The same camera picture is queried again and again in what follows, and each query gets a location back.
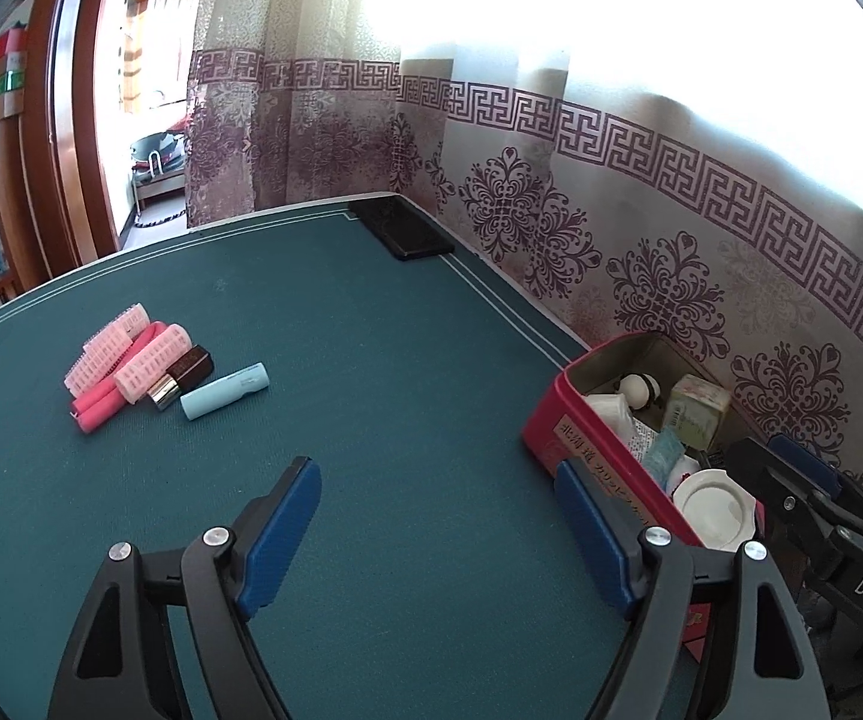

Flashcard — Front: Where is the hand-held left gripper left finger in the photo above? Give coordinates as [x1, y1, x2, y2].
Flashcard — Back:
[47, 456, 323, 720]

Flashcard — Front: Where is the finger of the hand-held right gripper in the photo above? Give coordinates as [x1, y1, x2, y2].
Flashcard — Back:
[723, 436, 852, 586]
[767, 433, 863, 545]

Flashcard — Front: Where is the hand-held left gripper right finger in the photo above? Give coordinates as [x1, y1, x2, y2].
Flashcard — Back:
[553, 459, 831, 720]

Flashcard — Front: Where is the white yellow ointment box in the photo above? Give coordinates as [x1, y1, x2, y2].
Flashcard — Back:
[660, 375, 728, 451]

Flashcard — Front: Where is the teal glitter tube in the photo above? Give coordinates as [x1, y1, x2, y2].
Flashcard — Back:
[641, 427, 685, 485]

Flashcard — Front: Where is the blue white medicine box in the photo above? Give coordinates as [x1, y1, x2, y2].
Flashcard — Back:
[630, 420, 661, 462]

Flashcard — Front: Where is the pink tin container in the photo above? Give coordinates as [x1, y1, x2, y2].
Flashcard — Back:
[521, 332, 777, 661]

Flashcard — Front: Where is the white packet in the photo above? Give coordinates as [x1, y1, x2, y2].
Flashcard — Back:
[587, 390, 638, 440]

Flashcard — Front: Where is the black white panda toy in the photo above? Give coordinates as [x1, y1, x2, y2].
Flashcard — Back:
[618, 373, 661, 410]

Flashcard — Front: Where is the light blue tube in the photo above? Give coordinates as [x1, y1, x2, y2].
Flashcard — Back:
[180, 361, 269, 421]

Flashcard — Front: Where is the brown gold lipstick tube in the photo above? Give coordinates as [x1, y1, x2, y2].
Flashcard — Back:
[148, 345, 215, 412]

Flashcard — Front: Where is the pink hair roller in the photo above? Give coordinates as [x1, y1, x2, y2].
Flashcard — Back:
[65, 304, 149, 395]
[115, 324, 194, 406]

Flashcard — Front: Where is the short pink rod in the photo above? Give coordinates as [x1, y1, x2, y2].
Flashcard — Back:
[73, 390, 133, 434]
[70, 322, 170, 415]

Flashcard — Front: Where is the teal table mat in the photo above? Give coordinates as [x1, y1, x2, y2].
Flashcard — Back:
[0, 191, 702, 720]

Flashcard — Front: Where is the purple patterned curtain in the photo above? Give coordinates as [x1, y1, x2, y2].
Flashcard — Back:
[184, 0, 863, 496]

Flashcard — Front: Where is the black phone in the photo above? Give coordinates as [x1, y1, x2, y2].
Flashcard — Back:
[347, 195, 455, 262]

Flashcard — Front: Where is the grey basin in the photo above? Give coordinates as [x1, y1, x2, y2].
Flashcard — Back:
[131, 131, 185, 166]

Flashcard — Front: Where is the wooden door frame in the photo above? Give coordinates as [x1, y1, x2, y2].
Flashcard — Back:
[19, 0, 151, 278]

